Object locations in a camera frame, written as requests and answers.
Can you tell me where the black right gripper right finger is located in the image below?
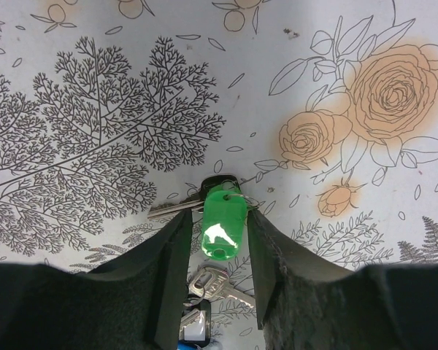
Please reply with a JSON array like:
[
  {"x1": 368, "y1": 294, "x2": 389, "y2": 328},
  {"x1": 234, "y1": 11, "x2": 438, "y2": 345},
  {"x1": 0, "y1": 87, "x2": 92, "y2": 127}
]
[{"x1": 247, "y1": 210, "x2": 438, "y2": 349}]

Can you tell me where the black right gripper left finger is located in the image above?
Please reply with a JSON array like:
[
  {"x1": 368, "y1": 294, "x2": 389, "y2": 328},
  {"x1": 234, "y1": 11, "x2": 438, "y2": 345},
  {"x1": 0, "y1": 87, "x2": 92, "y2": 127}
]
[{"x1": 0, "y1": 209, "x2": 193, "y2": 349}]

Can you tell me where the green key tag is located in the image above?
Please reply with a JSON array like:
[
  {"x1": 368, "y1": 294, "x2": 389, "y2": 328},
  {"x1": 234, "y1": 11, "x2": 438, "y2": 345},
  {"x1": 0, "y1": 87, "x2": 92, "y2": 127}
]
[{"x1": 201, "y1": 182, "x2": 247, "y2": 261}]

